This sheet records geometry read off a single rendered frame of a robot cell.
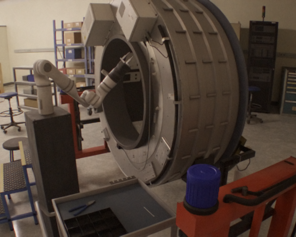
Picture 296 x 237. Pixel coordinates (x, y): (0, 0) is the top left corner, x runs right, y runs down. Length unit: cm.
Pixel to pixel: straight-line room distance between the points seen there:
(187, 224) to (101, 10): 160
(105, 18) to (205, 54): 86
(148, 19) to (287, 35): 567
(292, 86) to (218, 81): 462
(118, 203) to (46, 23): 822
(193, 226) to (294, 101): 530
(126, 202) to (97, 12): 133
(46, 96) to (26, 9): 844
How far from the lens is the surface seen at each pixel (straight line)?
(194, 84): 135
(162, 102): 144
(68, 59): 788
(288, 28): 689
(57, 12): 897
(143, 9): 148
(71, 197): 155
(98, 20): 196
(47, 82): 162
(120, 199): 152
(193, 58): 138
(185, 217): 96
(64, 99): 287
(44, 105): 164
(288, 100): 604
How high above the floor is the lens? 153
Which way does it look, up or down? 17 degrees down
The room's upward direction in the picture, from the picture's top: straight up
